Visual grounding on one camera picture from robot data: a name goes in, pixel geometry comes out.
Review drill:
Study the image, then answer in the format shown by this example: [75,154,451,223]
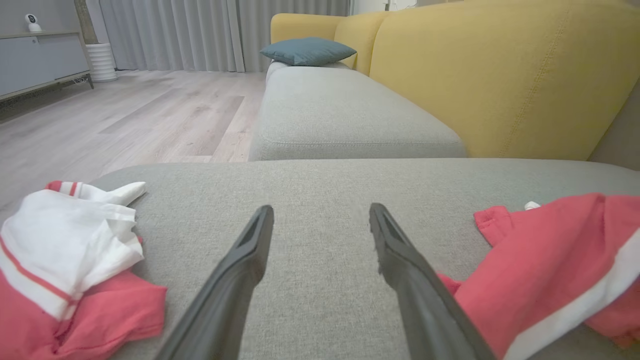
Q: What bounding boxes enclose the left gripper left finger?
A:
[154,204,275,360]

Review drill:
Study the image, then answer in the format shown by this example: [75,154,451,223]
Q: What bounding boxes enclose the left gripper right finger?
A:
[368,202,497,360]

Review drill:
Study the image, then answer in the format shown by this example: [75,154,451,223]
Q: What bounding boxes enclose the red shorts with white band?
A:
[437,192,640,360]

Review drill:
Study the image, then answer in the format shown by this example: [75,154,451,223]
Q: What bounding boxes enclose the red and white jersey shirt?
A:
[0,180,168,360]

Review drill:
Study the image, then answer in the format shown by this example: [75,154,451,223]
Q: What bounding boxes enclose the yellow grey sofa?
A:
[0,158,640,360]

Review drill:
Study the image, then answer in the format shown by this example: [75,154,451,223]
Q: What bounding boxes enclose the narrow grey sofa seat cushion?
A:
[248,60,469,162]

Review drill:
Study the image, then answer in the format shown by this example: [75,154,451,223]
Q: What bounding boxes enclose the wide yellow sofa back cushion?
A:
[369,0,640,161]

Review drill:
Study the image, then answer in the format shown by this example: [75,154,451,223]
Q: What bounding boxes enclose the teal throw pillow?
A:
[259,36,358,68]

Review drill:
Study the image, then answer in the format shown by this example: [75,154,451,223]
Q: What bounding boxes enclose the grey sofa side cushion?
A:
[588,76,640,172]

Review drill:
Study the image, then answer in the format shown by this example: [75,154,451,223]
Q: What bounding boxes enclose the white ribbed planter pot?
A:
[85,42,119,84]

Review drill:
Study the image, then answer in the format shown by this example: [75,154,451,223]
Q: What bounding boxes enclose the grey pleated curtain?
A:
[85,0,352,74]

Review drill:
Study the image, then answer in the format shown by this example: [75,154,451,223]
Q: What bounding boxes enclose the narrow yellow sofa back cushion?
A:
[333,11,394,77]

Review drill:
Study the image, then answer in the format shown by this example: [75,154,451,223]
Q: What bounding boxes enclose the yellow sofa armrest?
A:
[270,13,347,45]

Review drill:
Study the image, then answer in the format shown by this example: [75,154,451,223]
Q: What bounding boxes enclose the grey low cabinet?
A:
[0,31,95,104]

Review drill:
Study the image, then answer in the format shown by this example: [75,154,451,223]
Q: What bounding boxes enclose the brown plant trunk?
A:
[73,0,100,46]

